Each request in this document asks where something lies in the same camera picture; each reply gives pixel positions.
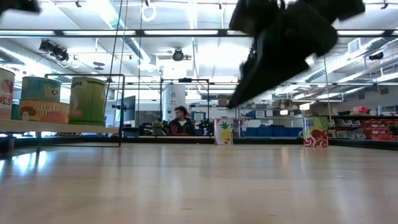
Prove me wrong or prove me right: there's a white red tomatoes can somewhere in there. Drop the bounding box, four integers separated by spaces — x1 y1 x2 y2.
0 67 16 121

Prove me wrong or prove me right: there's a yellow cable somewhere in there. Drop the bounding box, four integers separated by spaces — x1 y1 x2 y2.
322 54 333 127

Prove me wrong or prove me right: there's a black round ceiling fixture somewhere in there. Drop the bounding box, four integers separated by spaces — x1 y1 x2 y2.
171 48 185 62

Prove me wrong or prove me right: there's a white hanging ring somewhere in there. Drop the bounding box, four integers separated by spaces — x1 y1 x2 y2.
141 2 157 23

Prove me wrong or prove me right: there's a blue storage bin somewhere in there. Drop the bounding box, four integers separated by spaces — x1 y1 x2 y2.
241 125 270 138
269 125 287 138
285 125 304 138

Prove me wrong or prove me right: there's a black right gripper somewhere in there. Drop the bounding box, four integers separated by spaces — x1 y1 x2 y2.
228 0 338 109

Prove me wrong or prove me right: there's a stack of red bins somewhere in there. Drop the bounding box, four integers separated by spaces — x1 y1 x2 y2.
359 119 398 141

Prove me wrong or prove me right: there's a blue label tin can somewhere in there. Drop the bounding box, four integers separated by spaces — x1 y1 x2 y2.
21 76 62 103

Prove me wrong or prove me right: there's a pineapple print tin can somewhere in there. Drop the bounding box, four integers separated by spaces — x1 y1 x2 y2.
213 118 234 146

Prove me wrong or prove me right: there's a dark shelving unit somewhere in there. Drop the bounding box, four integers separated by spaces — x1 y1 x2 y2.
328 114 398 149

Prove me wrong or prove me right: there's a white column with sign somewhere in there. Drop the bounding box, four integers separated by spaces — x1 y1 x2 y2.
162 84 187 131

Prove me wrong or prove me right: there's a black monitor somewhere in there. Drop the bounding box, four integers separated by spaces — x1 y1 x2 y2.
119 95 137 123

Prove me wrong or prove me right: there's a green label oranges can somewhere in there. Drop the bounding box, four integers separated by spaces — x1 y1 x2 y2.
68 77 108 126

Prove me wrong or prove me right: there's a small potted plant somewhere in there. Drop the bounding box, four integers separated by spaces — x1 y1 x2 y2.
150 120 164 136

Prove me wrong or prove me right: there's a black aluminium table frame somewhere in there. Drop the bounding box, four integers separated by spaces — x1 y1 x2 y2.
0 29 398 152

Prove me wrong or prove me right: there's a red swirl print can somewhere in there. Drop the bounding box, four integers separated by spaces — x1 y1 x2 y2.
302 115 330 148

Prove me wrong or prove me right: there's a cardboard box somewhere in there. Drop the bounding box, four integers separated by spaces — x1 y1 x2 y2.
217 94 233 108

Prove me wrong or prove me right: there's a black hanging cable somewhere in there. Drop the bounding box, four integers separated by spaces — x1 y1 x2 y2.
101 0 124 127

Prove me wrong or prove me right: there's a black ceiling camera cluster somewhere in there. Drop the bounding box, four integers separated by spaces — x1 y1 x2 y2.
38 39 70 63

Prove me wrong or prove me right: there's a dark teal container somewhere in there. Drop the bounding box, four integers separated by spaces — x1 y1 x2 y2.
11 103 21 121

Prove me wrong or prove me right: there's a person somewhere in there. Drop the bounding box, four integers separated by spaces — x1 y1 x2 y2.
169 105 197 136

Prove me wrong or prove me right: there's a squat mushroom can orange label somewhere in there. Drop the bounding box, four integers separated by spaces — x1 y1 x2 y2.
17 99 71 125

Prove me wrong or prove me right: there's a thin black rig frame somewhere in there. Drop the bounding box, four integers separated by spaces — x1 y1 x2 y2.
159 77 211 138

